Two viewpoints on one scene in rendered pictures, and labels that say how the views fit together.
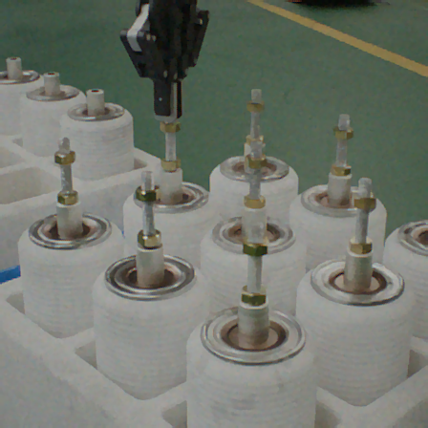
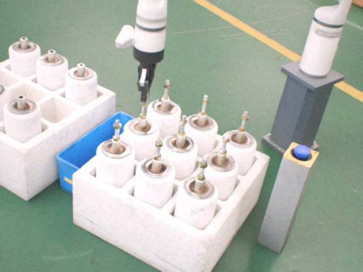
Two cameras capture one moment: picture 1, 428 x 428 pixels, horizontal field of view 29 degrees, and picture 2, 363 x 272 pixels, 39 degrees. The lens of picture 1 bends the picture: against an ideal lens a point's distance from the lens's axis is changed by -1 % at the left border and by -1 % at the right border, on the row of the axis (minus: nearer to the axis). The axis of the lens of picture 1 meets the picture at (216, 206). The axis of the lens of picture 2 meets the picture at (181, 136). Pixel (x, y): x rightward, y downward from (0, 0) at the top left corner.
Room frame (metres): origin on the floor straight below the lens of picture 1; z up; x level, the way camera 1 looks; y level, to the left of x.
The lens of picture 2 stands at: (-0.29, 0.38, 1.06)
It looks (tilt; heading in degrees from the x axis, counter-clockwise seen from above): 37 degrees down; 337
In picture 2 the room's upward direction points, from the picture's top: 8 degrees clockwise
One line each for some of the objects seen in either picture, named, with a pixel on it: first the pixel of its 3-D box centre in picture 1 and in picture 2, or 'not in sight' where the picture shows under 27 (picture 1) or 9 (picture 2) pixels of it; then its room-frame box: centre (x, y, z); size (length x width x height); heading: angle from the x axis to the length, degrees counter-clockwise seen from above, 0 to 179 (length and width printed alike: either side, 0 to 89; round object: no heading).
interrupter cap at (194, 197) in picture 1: (171, 197); (142, 127); (0.76, 0.05, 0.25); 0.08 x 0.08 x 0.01
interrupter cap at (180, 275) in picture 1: (150, 277); (156, 168); (0.59, 0.05, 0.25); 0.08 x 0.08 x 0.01
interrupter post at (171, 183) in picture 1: (170, 185); (142, 122); (0.76, 0.05, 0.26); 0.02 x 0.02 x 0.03
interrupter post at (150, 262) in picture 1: (150, 263); (156, 163); (0.59, 0.05, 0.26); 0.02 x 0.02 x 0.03
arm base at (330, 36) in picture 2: not in sight; (320, 47); (0.90, -0.55, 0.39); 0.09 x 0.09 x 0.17; 20
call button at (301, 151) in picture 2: not in sight; (301, 152); (0.51, -0.28, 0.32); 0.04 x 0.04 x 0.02
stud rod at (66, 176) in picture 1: (66, 179); (116, 132); (0.68, 0.13, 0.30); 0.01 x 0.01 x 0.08; 58
